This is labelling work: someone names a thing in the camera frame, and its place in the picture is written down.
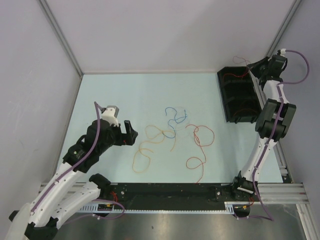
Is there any right aluminium frame post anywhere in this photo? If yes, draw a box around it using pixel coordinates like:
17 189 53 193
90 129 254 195
260 0 303 60

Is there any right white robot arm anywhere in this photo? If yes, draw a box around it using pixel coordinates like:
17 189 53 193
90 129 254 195
230 53 297 201

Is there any red cable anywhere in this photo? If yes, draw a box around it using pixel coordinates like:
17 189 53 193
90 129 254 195
185 124 216 184

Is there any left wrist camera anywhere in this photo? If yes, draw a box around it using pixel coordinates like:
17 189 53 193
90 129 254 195
100 105 119 127

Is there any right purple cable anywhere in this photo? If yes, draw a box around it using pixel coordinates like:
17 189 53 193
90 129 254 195
249 49 311 222

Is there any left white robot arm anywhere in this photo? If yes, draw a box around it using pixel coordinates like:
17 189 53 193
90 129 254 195
5 119 138 240

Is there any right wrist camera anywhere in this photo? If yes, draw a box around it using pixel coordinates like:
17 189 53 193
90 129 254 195
276 48 286 57

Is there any left aluminium frame post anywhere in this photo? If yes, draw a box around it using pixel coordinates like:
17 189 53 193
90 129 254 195
36 0 84 78

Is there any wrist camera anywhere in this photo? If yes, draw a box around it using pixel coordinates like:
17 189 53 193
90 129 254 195
100 105 119 127
276 48 286 57

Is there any white translucent cable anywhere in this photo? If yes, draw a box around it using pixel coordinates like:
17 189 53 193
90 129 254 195
172 106 195 138

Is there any orange cable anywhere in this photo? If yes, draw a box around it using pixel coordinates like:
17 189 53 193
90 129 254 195
132 124 177 174

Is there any white slotted cable duct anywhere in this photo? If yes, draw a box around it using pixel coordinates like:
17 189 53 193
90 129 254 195
77 202 234 215

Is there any black compartment bin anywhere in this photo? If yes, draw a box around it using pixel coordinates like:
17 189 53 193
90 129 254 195
217 66 261 124

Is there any aluminium frame post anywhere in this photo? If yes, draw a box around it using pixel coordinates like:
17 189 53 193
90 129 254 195
260 0 303 60
36 0 84 78

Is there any blue cable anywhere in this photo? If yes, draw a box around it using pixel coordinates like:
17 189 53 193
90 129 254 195
162 107 188 139

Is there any maroon cable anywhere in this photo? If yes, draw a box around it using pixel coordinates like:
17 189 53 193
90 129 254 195
222 56 252 82

